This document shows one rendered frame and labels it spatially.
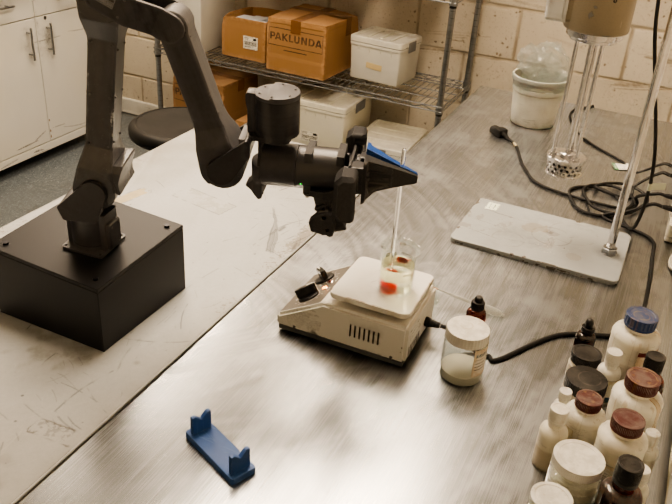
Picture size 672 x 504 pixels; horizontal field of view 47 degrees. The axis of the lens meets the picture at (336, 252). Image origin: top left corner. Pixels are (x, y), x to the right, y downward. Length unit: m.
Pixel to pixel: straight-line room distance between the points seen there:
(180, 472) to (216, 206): 0.68
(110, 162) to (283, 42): 2.44
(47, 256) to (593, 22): 0.88
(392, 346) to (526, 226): 0.52
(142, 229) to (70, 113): 2.92
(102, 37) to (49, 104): 2.98
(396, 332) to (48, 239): 0.51
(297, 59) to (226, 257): 2.18
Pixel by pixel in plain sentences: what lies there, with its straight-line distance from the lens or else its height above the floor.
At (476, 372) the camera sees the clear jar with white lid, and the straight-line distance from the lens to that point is 1.06.
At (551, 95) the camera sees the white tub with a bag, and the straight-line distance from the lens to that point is 2.00.
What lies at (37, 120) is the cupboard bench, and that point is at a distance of 3.92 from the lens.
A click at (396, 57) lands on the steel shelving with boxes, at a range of 3.32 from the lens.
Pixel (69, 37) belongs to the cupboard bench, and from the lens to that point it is 3.99.
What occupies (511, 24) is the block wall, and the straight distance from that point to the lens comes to 3.48.
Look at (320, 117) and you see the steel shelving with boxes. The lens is 3.45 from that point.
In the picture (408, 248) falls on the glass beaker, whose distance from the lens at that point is 1.08.
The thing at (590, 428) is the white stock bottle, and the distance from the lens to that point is 0.97.
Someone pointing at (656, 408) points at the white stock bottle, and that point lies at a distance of 0.99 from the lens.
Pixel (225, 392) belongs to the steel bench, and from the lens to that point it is 1.03.
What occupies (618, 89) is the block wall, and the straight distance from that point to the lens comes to 3.47.
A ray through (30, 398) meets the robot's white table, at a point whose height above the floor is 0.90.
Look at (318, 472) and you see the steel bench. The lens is 0.93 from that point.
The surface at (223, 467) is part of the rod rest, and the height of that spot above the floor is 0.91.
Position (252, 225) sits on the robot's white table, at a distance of 1.42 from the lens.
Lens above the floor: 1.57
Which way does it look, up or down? 30 degrees down
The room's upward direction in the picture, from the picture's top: 4 degrees clockwise
